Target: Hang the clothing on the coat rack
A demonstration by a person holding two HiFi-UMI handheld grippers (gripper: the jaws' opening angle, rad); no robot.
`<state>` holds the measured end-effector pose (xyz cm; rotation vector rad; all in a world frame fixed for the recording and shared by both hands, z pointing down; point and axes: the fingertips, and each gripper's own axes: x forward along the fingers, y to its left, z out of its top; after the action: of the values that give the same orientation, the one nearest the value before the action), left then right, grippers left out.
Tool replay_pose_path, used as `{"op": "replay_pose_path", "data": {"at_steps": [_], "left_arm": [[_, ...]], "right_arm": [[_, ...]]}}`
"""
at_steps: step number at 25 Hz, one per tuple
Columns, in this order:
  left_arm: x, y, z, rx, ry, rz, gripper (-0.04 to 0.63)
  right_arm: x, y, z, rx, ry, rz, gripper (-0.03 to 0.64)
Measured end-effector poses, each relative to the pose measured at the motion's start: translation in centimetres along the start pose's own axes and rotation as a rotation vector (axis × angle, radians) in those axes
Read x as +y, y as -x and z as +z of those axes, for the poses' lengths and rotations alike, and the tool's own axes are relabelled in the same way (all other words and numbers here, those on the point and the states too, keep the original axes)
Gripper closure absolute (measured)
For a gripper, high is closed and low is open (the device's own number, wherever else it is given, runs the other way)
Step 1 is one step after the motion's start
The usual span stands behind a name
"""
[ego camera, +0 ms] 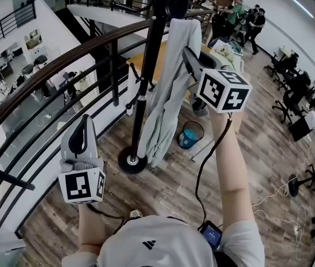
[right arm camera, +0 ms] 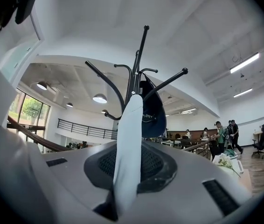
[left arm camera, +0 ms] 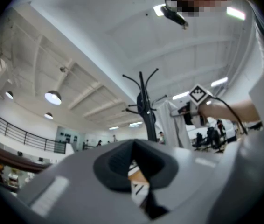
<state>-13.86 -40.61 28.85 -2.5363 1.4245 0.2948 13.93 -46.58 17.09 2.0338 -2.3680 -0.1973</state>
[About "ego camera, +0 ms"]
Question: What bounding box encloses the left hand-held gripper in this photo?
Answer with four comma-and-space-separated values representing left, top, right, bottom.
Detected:
58, 113, 107, 205

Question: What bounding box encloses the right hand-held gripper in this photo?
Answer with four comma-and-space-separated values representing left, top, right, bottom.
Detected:
183, 47, 254, 117

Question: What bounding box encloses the grey clothing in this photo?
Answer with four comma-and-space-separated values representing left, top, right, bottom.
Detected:
136, 18, 203, 168

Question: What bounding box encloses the black coat rack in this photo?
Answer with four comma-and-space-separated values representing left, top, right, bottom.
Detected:
117, 0, 239, 175

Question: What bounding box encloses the person's left forearm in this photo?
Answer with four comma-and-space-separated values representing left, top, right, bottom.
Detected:
77, 203, 106, 255

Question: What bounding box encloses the person's right forearm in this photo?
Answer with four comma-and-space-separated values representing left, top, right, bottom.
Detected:
209, 110, 256, 235

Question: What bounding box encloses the wooden table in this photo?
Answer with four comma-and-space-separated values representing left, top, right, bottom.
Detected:
126, 39, 203, 107

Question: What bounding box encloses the white bin with cloth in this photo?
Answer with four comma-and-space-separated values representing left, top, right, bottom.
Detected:
208, 37, 245, 72

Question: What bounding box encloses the black hanging item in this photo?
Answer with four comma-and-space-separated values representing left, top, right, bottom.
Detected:
165, 0, 191, 20

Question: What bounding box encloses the black mesh waste basket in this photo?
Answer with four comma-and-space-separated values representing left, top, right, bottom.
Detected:
177, 120, 205, 150

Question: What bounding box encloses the black office chair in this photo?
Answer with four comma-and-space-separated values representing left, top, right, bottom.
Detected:
263, 52, 299, 90
271, 89, 300, 125

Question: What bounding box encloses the black railing with wooden handrail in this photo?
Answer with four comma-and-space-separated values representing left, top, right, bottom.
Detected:
0, 8, 214, 233

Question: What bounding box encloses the person's white t-shirt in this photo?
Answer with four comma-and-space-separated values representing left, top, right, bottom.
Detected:
61, 214, 266, 267

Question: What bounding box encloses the black box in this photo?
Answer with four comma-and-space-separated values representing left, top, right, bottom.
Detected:
287, 115, 314, 142

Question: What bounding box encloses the small black screen device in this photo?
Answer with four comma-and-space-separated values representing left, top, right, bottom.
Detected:
200, 220, 224, 251

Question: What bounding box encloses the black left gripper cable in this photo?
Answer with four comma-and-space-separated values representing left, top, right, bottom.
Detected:
86, 203, 125, 228

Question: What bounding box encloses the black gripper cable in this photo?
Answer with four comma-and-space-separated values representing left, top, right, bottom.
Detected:
195, 112, 234, 231
86, 203, 125, 228

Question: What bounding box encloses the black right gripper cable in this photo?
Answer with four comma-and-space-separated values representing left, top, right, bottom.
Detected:
195, 112, 234, 231

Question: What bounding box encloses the white floor cable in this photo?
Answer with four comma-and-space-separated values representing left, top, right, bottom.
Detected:
251, 169, 310, 251

